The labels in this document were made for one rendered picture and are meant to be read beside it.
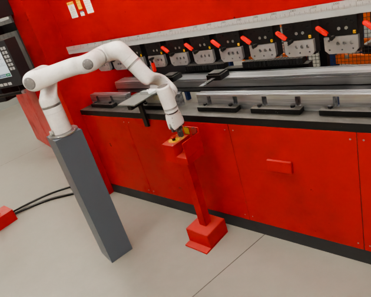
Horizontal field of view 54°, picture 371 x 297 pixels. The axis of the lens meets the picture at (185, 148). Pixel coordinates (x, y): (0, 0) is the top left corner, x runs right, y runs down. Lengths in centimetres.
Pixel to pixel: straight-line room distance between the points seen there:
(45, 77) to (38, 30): 101
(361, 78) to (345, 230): 83
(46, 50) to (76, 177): 121
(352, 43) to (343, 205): 84
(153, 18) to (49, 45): 111
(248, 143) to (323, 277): 86
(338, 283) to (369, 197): 52
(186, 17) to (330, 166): 116
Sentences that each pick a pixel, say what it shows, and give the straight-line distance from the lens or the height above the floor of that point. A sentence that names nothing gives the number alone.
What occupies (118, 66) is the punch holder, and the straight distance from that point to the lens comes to 283.
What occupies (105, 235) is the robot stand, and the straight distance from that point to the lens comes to 266.
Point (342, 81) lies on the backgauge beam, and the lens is 220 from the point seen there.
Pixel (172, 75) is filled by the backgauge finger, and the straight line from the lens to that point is 280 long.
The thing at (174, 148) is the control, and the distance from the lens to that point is 223.
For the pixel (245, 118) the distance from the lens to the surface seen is 209.
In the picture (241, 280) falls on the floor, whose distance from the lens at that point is 232.
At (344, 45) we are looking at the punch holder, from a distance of 184.
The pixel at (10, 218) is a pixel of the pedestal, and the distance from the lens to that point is 397.
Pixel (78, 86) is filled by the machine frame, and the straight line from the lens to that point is 333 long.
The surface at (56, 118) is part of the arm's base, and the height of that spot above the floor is 112.
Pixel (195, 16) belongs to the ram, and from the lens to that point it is 220.
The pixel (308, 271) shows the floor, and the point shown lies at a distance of 231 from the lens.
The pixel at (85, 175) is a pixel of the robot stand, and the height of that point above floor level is 71.
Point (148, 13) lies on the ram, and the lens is 244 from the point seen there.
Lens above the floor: 168
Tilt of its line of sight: 25 degrees down
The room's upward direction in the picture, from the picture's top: 17 degrees counter-clockwise
